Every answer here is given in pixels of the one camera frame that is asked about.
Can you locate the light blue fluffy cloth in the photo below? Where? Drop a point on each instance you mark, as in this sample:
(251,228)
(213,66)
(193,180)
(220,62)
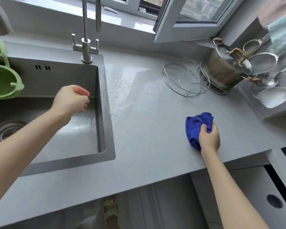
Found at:
(283,33)

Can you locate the person's right forearm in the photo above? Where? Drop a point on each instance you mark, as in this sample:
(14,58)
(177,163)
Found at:
(233,195)

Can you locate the grey base cabinet round knob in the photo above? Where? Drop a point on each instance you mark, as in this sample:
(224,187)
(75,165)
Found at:
(252,195)

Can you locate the small grey sachet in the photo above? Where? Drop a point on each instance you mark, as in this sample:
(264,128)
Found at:
(109,9)

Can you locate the beige buckle sandal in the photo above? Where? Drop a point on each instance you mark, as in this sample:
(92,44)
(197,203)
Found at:
(110,209)

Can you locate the person's left leg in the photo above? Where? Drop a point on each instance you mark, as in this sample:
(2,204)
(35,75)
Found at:
(113,222)

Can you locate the grey window frame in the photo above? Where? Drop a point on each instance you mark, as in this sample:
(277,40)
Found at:
(128,3)

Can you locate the white sink base cabinet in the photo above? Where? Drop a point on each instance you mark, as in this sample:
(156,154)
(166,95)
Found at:
(145,205)

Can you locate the sink drain strainer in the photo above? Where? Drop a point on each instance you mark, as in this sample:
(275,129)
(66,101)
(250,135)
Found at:
(4,131)

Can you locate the medium steel mesh strainer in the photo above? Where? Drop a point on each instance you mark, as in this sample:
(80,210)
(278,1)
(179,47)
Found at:
(262,64)

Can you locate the person's left hand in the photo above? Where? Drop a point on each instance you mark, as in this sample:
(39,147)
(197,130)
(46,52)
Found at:
(71,102)

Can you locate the person's left forearm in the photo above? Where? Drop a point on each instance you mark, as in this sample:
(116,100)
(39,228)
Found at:
(21,152)

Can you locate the stainless steel sink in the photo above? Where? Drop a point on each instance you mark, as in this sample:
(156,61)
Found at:
(62,116)

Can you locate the stainless steel pot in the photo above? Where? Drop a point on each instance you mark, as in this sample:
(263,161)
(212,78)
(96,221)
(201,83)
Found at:
(221,73)

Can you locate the pink zigzag-edged cloth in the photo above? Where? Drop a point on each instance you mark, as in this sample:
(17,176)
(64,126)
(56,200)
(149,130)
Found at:
(274,9)

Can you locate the green silicone cup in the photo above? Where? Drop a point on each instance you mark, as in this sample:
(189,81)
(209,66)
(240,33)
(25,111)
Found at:
(3,83)

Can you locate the small steel drinking faucet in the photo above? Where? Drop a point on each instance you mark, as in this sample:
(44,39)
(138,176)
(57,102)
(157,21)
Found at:
(85,33)

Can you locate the steel pot lid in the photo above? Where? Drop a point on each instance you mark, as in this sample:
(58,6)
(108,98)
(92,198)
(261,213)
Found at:
(238,61)

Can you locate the open grey window sash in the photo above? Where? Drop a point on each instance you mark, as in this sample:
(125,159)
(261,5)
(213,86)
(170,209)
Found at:
(181,28)

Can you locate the person's right hand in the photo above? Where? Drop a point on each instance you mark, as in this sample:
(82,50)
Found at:
(209,139)

